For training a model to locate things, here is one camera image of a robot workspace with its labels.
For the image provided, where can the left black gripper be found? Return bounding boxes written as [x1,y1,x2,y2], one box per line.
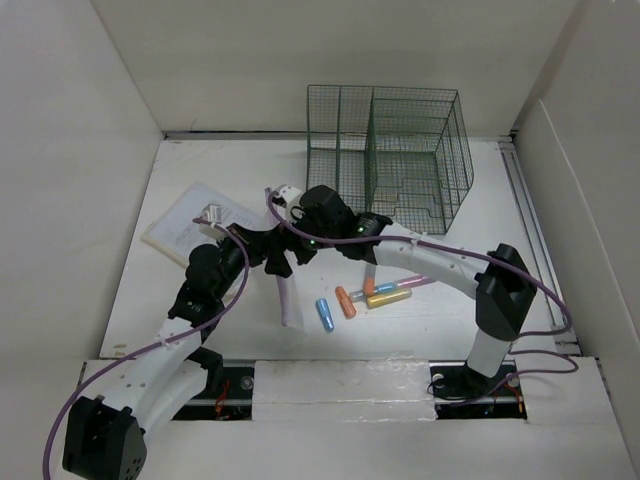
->
[213,223,267,299]

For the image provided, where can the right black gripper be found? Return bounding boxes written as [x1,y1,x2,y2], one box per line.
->
[264,205,338,278]

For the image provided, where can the clear zip pouch purple zipper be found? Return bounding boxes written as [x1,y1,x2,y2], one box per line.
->
[262,185,307,331]

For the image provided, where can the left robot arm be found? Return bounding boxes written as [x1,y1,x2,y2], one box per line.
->
[62,224,265,479]

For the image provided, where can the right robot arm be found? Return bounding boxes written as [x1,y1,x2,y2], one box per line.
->
[267,185,538,394]

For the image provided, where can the white notebook booklet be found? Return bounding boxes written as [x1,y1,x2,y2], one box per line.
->
[141,183,268,268]

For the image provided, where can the blue marker pen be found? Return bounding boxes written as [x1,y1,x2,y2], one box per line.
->
[315,298,335,333]

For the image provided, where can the light blue capped marker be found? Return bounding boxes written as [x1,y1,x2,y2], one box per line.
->
[349,282,397,303]

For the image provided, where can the orange capped clear marker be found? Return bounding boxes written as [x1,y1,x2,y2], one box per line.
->
[362,264,376,297]

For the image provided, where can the orange marker pen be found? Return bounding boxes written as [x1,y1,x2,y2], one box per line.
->
[335,286,357,319]

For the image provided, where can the yellow marker pen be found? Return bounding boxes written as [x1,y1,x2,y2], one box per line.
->
[366,289,412,309]

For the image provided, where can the pink marker pen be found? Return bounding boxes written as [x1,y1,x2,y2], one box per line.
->
[394,275,433,289]

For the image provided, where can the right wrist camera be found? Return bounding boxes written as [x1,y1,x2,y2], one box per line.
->
[269,184,304,222]

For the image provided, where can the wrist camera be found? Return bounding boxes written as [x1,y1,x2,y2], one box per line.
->
[194,203,223,226]
[269,184,304,222]

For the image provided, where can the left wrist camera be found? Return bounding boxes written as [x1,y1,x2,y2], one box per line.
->
[194,203,223,226]

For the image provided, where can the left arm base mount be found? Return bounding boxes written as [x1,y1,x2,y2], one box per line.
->
[173,347,255,421]

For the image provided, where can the green wire mesh organizer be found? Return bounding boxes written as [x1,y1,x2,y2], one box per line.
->
[306,85,474,236]

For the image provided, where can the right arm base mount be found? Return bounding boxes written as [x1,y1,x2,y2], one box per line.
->
[427,361,527,420]

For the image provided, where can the aluminium rail right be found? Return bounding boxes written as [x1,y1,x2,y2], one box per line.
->
[498,141,582,356]

